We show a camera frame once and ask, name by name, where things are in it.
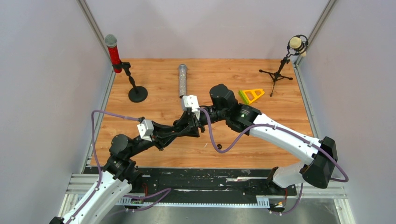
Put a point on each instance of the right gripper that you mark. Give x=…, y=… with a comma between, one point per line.
x=192, y=130

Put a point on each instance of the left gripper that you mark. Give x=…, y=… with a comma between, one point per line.
x=158, y=136

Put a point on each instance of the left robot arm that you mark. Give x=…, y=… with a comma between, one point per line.
x=119, y=175

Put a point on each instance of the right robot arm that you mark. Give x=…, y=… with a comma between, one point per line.
x=317, y=157

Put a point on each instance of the silver glitter microphone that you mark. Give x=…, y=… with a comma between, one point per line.
x=182, y=80

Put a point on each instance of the green toy brick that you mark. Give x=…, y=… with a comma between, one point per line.
x=244, y=97

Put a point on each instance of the yellow triangular plastic piece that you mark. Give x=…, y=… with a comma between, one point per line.
x=254, y=94

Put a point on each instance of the red glitter microphone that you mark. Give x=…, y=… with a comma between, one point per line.
x=111, y=43

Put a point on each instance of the black tripod mic stand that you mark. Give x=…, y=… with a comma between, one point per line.
x=277, y=75

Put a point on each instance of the beige condenser microphone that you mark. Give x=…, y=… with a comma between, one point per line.
x=298, y=46

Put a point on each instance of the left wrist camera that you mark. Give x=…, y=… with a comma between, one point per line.
x=146, y=129

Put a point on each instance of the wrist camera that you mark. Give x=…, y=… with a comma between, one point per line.
x=191, y=102
x=146, y=129

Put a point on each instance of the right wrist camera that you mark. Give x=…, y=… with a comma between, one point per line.
x=191, y=102

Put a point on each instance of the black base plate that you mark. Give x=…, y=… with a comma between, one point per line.
x=210, y=185

